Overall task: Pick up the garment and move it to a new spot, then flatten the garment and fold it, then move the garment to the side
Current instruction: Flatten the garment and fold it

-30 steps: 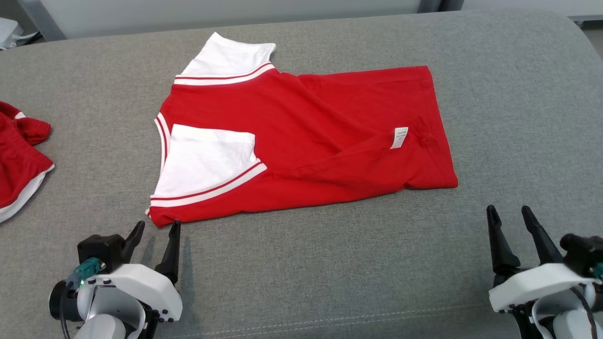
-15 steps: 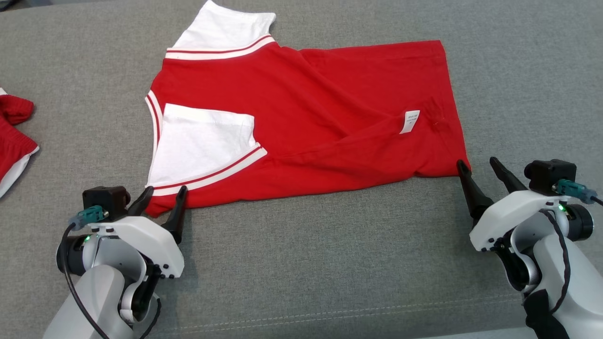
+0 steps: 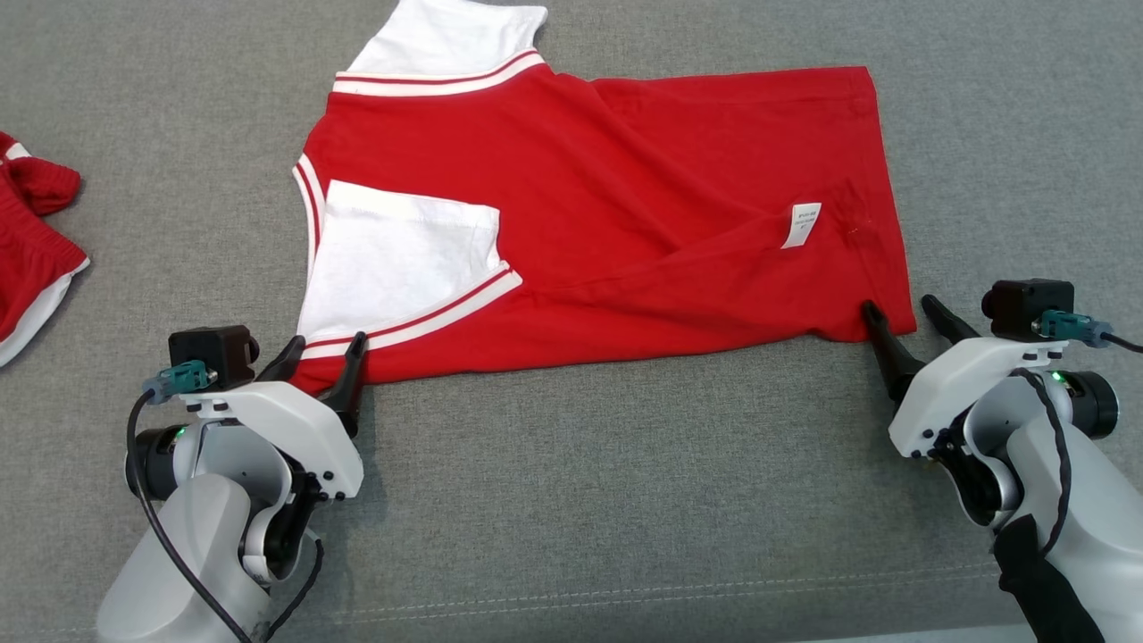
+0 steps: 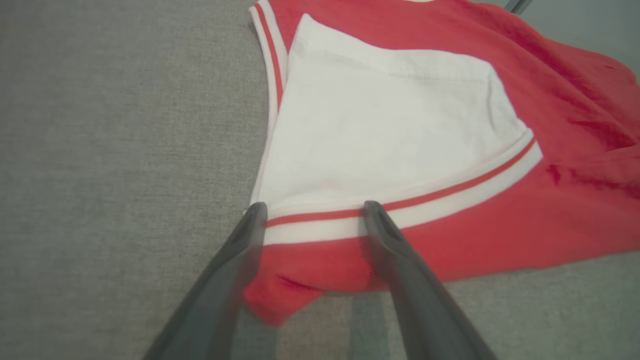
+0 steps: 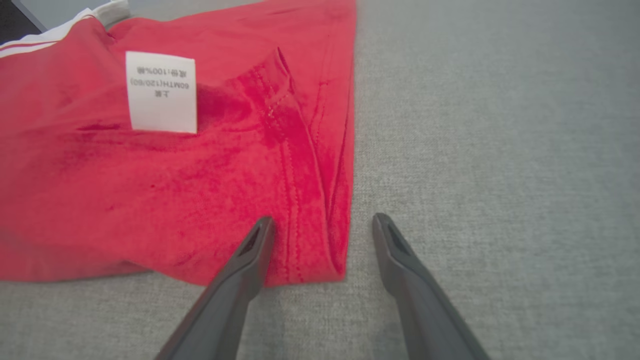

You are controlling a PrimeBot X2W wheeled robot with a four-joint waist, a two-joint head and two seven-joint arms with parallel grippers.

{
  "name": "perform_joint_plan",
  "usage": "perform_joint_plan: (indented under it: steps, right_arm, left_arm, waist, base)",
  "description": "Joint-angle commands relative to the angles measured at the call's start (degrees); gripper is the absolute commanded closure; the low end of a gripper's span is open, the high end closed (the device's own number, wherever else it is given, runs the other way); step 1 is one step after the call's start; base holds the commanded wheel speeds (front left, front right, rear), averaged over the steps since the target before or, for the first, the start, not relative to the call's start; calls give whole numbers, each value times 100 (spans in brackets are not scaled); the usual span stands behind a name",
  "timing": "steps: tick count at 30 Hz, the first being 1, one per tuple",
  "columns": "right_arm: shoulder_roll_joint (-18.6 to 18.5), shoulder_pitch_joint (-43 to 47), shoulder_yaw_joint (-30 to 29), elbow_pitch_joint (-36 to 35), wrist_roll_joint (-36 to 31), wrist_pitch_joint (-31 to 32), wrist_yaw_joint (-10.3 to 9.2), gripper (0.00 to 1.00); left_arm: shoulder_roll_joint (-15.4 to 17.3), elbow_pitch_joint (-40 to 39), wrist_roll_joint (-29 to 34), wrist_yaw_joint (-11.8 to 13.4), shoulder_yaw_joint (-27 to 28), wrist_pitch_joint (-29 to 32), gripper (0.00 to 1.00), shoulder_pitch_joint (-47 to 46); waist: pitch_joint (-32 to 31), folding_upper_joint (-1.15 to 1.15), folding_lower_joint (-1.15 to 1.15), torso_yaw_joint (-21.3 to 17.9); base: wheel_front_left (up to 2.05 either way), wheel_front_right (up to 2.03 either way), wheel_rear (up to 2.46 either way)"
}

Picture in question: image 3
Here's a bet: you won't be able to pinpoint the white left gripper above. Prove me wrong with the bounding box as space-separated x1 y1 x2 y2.
183 331 370 502

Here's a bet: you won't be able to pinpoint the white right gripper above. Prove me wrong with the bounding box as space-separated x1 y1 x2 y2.
861 294 1070 460

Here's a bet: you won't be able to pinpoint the red white jersey shorts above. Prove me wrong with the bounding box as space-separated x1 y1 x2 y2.
0 131 91 368

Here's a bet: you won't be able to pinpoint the red white jersey shirt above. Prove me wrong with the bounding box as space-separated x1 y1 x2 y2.
291 0 919 397

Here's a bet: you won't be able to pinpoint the teal left cable connector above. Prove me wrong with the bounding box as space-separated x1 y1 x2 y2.
143 360 217 405

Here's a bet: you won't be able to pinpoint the teal cable connector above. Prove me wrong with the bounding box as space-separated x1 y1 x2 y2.
1036 309 1114 349
143 360 217 405

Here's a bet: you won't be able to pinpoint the teal right cable connector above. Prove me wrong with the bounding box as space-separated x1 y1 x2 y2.
1036 309 1114 349

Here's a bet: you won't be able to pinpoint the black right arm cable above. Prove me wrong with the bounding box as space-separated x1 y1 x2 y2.
1009 330 1143 559

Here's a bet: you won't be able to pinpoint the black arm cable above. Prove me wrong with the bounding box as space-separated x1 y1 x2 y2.
125 388 324 643
1009 330 1143 559

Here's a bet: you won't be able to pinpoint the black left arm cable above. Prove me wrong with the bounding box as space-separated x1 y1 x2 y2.
125 388 324 643

